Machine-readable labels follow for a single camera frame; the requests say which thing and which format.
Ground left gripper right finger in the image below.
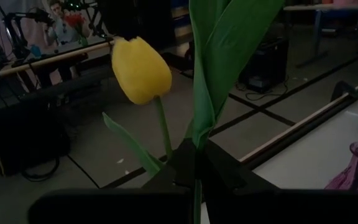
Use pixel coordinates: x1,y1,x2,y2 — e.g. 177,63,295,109
201,140,280,197

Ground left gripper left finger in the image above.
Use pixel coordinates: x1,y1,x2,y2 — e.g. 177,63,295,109
140,138,199,194

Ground yellow tulip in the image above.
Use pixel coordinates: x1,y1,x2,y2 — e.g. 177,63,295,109
188,0,285,224
101,36,173,177

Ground pink glass vase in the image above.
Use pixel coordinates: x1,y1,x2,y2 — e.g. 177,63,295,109
324,141,358,190

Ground red background flowers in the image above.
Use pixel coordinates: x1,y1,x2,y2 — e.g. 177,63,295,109
63,12,89,47

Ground black floor case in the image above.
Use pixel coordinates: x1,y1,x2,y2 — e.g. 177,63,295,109
237,36,291,95

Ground black case yellow trim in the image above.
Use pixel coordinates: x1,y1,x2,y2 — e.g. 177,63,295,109
0,102,71,183

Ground wooden background table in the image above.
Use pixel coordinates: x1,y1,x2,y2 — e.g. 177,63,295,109
0,39,115,78

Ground blue-legged table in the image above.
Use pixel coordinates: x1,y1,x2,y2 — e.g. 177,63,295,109
283,2,358,68

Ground person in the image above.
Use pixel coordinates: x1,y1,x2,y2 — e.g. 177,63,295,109
44,0,90,46

